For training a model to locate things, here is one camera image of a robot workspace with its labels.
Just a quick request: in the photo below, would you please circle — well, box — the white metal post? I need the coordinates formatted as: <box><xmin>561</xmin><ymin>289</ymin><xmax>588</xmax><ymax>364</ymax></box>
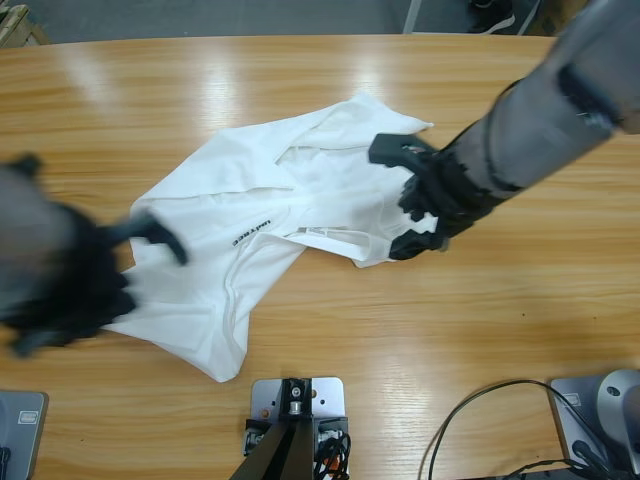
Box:
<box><xmin>402</xmin><ymin>0</ymin><xmax>426</xmax><ymax>35</ymax></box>

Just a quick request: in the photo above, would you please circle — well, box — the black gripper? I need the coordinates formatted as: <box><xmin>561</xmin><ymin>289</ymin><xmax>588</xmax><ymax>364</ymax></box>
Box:
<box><xmin>5</xmin><ymin>208</ymin><xmax>191</xmax><ymax>358</ymax></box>
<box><xmin>367</xmin><ymin>132</ymin><xmax>506</xmax><ymax>262</ymax></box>

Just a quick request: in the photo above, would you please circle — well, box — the white Unitree T-shirt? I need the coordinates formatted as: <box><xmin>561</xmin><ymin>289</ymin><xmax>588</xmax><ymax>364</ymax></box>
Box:
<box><xmin>100</xmin><ymin>92</ymin><xmax>441</xmax><ymax>384</ymax></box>

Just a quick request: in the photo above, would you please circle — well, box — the black cable at base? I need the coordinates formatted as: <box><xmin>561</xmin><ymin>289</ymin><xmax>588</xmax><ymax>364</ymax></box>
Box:
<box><xmin>418</xmin><ymin>379</ymin><xmax>611</xmax><ymax>480</ymax></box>

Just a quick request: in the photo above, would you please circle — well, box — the brown cardboard box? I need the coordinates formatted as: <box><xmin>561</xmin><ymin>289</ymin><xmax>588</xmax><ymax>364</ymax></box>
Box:
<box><xmin>525</xmin><ymin>0</ymin><xmax>593</xmax><ymax>39</ymax></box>

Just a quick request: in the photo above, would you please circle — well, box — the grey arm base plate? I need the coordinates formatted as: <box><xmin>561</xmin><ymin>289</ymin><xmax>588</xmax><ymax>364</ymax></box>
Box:
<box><xmin>0</xmin><ymin>390</ymin><xmax>47</xmax><ymax>480</ymax></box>
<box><xmin>549</xmin><ymin>369</ymin><xmax>640</xmax><ymax>473</ymax></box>

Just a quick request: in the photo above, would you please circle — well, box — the wooden pallet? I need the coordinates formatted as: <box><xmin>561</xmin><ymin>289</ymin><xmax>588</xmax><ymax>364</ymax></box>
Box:
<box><xmin>0</xmin><ymin>3</ymin><xmax>51</xmax><ymax>49</ymax></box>

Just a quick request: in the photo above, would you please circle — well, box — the white block with dark post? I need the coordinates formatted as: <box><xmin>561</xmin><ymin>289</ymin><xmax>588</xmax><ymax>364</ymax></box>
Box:
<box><xmin>240</xmin><ymin>376</ymin><xmax>353</xmax><ymax>480</ymax></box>

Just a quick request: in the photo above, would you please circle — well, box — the black white shoe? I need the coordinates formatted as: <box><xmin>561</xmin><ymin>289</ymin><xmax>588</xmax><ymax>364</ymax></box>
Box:
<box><xmin>468</xmin><ymin>0</ymin><xmax>521</xmax><ymax>35</ymax></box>

